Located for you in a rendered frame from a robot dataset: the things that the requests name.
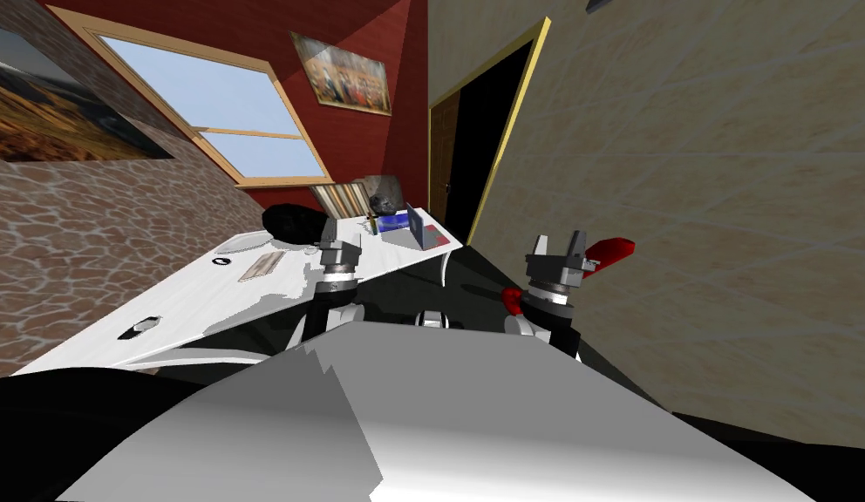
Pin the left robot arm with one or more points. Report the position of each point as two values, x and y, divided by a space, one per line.
328 307

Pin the white desk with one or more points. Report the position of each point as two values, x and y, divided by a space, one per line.
195 300

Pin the brown wooden door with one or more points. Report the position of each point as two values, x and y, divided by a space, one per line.
443 160

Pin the wood framed window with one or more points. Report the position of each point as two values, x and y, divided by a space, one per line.
216 104

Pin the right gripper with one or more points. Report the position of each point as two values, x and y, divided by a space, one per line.
558 268

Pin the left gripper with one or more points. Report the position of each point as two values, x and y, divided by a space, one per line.
340 258

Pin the gold framed group painting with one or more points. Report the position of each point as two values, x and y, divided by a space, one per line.
343 73

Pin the landscape wall picture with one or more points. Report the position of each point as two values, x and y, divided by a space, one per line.
49 104

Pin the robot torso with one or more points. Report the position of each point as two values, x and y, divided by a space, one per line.
474 418

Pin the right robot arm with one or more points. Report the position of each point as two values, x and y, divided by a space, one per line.
554 315

